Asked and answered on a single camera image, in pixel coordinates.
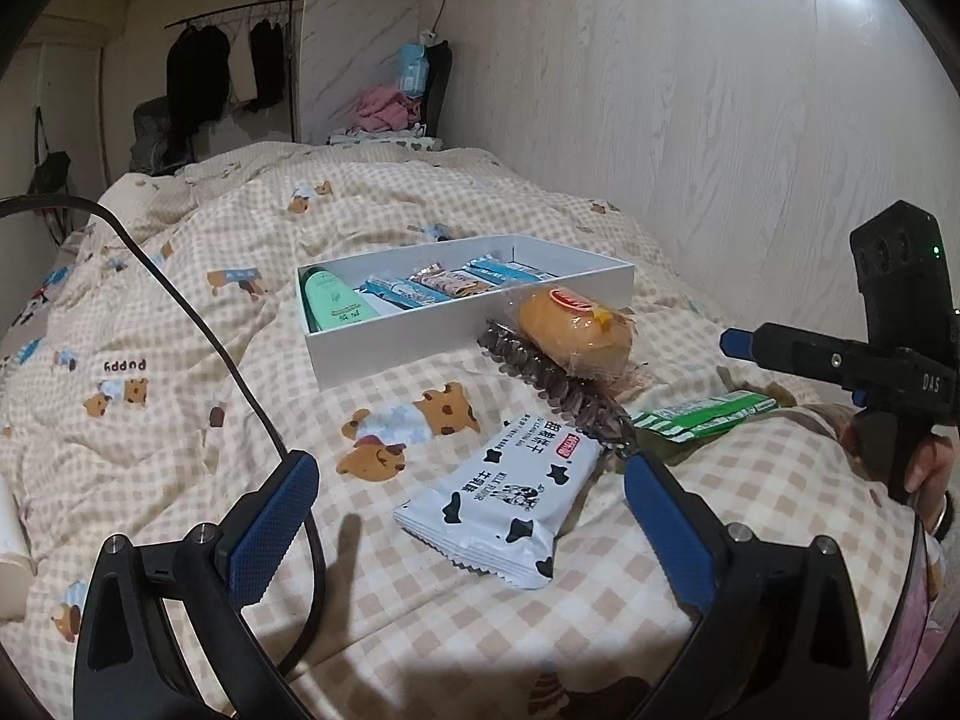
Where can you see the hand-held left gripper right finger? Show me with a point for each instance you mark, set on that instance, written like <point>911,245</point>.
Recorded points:
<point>667,532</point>

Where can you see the black stand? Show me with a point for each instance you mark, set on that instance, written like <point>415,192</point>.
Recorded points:
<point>439,90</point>

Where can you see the black hanging bag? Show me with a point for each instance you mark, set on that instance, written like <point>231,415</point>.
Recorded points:
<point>51,165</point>

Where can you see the wrapped bread bun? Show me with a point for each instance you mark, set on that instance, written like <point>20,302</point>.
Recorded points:
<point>570,330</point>

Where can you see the cow print snack packet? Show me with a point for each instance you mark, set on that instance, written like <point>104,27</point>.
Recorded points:
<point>502,495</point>

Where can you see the light blue tissue pack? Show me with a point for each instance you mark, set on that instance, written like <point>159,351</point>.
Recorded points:
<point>412,67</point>

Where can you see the brown hair claw clip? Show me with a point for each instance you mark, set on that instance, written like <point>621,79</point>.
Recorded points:
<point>540,375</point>

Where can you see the dark chair with clothes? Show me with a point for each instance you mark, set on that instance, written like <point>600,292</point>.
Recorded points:
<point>157,135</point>

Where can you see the short black garment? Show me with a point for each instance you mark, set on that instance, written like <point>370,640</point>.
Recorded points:
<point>266,64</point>

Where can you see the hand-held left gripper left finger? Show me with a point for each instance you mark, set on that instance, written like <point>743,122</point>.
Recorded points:
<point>274,532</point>

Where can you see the person's right hand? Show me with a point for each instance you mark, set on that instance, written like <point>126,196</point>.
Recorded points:
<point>934,469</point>

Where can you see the green striped packet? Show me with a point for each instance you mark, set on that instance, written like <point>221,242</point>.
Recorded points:
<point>697,416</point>

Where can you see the person's pink clothing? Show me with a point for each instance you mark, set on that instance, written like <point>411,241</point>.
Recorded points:
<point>922,652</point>

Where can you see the clothes rack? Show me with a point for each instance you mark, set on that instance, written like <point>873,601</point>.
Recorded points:
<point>225,11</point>

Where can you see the green tube with black cap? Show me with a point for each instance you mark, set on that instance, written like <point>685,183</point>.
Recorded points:
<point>330,304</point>

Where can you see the white cardboard box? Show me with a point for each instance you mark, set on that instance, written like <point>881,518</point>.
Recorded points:
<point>375,356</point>

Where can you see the white cylindrical object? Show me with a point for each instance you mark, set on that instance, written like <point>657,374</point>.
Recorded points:
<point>11,547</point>

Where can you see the brown snack packet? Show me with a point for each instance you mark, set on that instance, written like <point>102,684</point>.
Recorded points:
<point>450,283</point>

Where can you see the pink cloth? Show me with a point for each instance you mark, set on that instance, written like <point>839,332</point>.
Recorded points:
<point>386,111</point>

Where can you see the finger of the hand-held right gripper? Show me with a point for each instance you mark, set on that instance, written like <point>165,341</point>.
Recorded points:
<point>795,356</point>

